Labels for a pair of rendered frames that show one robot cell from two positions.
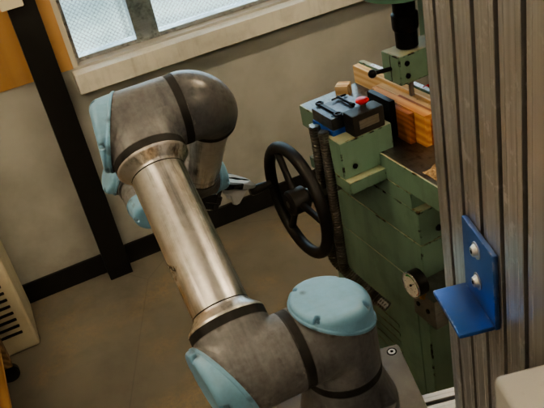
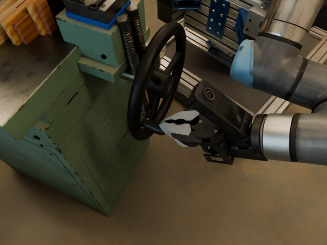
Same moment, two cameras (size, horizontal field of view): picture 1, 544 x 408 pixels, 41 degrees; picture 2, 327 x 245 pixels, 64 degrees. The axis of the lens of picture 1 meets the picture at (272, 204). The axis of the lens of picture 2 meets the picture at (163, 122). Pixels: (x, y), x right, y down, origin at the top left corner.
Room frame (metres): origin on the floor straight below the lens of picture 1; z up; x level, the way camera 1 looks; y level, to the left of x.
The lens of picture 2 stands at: (1.73, 0.24, 1.29)
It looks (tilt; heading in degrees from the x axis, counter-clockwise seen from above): 57 degrees down; 225
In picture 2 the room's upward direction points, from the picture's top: straight up
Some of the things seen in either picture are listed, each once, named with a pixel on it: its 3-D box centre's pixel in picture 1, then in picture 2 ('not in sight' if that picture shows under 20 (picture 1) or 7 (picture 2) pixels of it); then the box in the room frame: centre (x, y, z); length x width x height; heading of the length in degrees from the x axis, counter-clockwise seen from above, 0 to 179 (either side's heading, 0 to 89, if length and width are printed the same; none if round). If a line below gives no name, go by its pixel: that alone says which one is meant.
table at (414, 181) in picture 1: (384, 145); (78, 30); (1.51, -0.29, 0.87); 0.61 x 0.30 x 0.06; 21
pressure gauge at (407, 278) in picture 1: (417, 285); (158, 51); (1.25, -0.27, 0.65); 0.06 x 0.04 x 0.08; 21
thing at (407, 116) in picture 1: (391, 117); (65, 1); (1.50, -0.31, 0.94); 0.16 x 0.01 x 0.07; 21
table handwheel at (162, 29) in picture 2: (325, 188); (132, 74); (1.47, -0.13, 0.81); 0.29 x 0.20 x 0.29; 21
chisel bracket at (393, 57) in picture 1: (416, 61); not in sight; (1.57, -0.40, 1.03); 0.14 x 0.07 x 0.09; 111
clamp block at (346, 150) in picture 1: (350, 141); (104, 24); (1.48, -0.21, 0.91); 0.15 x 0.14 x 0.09; 21
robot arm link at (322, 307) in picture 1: (330, 329); not in sight; (0.80, -0.04, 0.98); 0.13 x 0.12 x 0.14; 107
